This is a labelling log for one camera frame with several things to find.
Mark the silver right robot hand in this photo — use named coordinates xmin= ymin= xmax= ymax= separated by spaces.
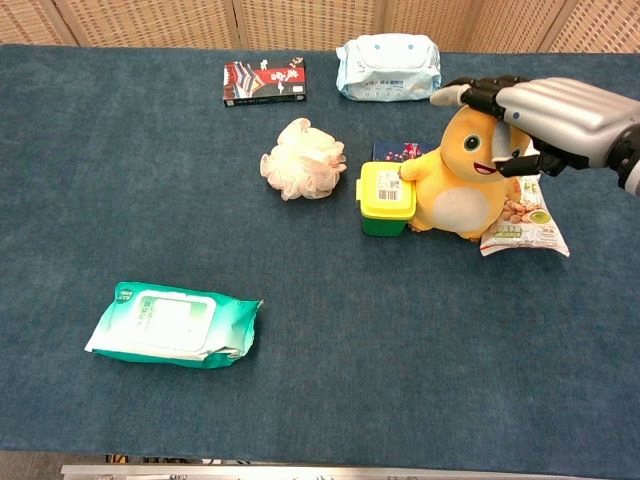
xmin=430 ymin=75 xmax=640 ymax=179

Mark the yellow plush duck toy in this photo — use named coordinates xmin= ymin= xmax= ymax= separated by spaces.
xmin=398 ymin=102 xmax=533 ymax=244

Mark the white nut snack bag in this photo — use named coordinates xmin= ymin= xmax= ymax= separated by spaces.
xmin=479 ymin=172 xmax=571 ymax=258

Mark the dark blue floral box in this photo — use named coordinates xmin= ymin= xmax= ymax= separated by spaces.
xmin=372 ymin=140 xmax=439 ymax=164

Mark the light blue wet wipes pack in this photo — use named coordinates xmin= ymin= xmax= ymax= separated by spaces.
xmin=335 ymin=33 xmax=442 ymax=102

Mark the yellow lidded green container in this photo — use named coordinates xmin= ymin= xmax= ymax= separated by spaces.
xmin=355 ymin=160 xmax=417 ymax=237

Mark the pink mesh bath sponge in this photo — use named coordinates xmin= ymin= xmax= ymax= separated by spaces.
xmin=259 ymin=117 xmax=348 ymax=202

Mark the woven folding screen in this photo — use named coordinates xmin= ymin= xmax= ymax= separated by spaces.
xmin=0 ymin=0 xmax=640 ymax=54

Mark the black and red printed box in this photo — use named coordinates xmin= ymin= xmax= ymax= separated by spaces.
xmin=223 ymin=56 xmax=308 ymax=108

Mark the blue table cloth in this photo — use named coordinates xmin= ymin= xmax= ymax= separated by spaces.
xmin=0 ymin=43 xmax=640 ymax=480

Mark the green wet wipes pack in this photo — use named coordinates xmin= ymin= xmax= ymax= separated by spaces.
xmin=84 ymin=281 xmax=264 ymax=370

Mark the metal frame bar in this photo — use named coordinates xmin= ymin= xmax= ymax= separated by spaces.
xmin=60 ymin=463 xmax=640 ymax=480

